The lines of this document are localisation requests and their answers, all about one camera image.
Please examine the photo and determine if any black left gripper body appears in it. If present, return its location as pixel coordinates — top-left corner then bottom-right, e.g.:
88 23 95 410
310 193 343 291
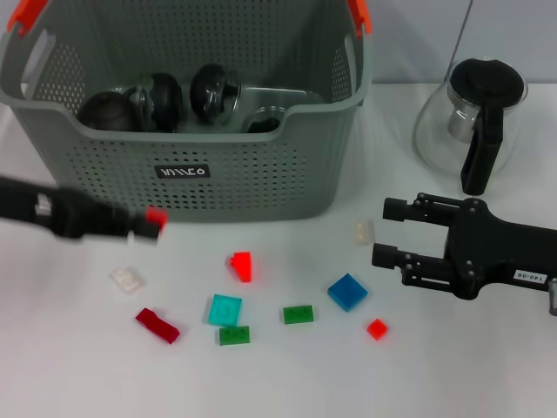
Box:
0 175 134 241

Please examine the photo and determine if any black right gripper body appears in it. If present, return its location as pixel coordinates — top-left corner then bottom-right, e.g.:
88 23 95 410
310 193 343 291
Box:
442 198 557 302

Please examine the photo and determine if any dark red long toy brick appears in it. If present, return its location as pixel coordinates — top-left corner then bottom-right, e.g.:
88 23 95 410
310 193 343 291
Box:
134 307 180 346

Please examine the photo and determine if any cyan square toy plate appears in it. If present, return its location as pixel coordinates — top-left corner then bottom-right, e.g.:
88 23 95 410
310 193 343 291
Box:
204 294 243 328

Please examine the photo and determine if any glass teacup black holder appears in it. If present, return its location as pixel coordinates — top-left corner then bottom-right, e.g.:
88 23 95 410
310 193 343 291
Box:
189 64 242 126
240 105 288 134
128 72 184 133

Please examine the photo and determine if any grey perforated plastic storage bin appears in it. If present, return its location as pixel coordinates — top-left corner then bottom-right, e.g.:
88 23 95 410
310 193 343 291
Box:
0 0 373 224

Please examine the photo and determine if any white toy brick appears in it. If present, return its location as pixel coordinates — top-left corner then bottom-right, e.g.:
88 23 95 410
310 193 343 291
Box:
352 219 375 247
108 265 144 296

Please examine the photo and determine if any blue square toy plate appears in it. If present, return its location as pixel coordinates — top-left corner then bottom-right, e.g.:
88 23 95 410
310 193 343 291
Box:
325 273 369 314

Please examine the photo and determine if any red sloped toy brick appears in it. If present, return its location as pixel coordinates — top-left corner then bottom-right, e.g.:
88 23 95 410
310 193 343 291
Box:
225 251 254 284

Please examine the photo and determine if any green toy brick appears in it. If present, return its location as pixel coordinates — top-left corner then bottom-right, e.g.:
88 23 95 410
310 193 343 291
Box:
281 304 314 326
217 325 252 347

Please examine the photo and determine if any dark clay teapot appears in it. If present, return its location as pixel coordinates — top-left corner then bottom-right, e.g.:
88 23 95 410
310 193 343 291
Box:
77 90 136 132

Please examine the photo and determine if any glass pitcher black lid handle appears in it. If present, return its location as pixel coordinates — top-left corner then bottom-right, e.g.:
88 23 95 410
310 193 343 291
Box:
411 56 528 196

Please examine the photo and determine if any thin grey background cable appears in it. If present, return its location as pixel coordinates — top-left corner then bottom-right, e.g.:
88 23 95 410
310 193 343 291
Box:
444 0 475 78

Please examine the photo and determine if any orange bin handle clip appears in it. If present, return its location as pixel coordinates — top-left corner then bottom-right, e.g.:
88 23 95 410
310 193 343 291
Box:
6 0 47 34
347 0 372 40

